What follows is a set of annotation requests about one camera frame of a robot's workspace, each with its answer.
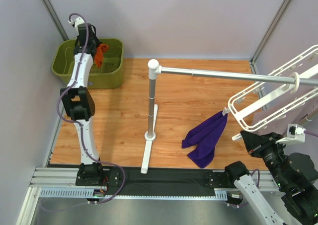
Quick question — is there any green plastic laundry basket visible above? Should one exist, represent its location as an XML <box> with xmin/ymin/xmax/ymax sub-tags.
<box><xmin>51</xmin><ymin>38</ymin><xmax>124</xmax><ymax>89</ymax></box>

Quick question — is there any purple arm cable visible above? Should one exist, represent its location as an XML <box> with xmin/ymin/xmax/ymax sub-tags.
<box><xmin>56</xmin><ymin>13</ymin><xmax>126</xmax><ymax>205</ymax></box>
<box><xmin>227</xmin><ymin>130</ymin><xmax>318</xmax><ymax>209</ymax></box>

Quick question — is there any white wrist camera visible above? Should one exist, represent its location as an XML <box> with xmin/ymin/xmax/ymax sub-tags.
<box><xmin>68</xmin><ymin>16</ymin><xmax>85</xmax><ymax>33</ymax></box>
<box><xmin>276</xmin><ymin>124</ymin><xmax>306</xmax><ymax>145</ymax></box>

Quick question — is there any orange sock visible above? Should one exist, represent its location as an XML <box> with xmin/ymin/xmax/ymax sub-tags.
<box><xmin>94</xmin><ymin>44</ymin><xmax>109</xmax><ymax>69</ymax></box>

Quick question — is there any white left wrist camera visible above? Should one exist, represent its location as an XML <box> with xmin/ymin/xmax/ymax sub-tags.
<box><xmin>68</xmin><ymin>16</ymin><xmax>85</xmax><ymax>33</ymax></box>

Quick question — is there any white and grey drying rack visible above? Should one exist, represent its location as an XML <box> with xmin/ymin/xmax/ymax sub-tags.
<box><xmin>141</xmin><ymin>57</ymin><xmax>318</xmax><ymax>174</ymax></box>

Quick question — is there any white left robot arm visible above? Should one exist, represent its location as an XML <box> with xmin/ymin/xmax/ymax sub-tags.
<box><xmin>60</xmin><ymin>22</ymin><xmax>105</xmax><ymax>186</ymax></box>

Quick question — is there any beige rack pole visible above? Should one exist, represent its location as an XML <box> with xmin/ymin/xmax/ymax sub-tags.
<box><xmin>299</xmin><ymin>113</ymin><xmax>318</xmax><ymax>127</ymax></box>

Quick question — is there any white clip sock hanger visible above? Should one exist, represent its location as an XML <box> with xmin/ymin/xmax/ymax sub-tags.
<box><xmin>221</xmin><ymin>44</ymin><xmax>318</xmax><ymax>141</ymax></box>

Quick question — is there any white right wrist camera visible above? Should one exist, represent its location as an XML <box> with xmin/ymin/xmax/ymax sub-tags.
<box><xmin>276</xmin><ymin>124</ymin><xmax>306</xmax><ymax>145</ymax></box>

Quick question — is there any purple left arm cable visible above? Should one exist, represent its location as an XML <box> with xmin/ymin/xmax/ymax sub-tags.
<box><xmin>56</xmin><ymin>13</ymin><xmax>126</xmax><ymax>205</ymax></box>

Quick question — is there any aluminium mounting rail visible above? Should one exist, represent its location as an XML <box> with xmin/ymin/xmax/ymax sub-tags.
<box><xmin>29</xmin><ymin>167</ymin><xmax>291</xmax><ymax>200</ymax></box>

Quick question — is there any pale lilac hanging cloth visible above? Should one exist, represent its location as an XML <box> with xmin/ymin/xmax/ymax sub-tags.
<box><xmin>252</xmin><ymin>86</ymin><xmax>318</xmax><ymax>135</ymax></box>

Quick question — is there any purple cloth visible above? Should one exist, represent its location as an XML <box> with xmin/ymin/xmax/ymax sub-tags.
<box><xmin>181</xmin><ymin>111</ymin><xmax>228</xmax><ymax>168</ymax></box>

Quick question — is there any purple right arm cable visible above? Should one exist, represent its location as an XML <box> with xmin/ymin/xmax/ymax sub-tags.
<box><xmin>227</xmin><ymin>130</ymin><xmax>318</xmax><ymax>209</ymax></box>

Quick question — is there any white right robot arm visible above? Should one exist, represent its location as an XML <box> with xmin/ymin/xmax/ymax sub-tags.
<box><xmin>225</xmin><ymin>131</ymin><xmax>318</xmax><ymax>225</ymax></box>

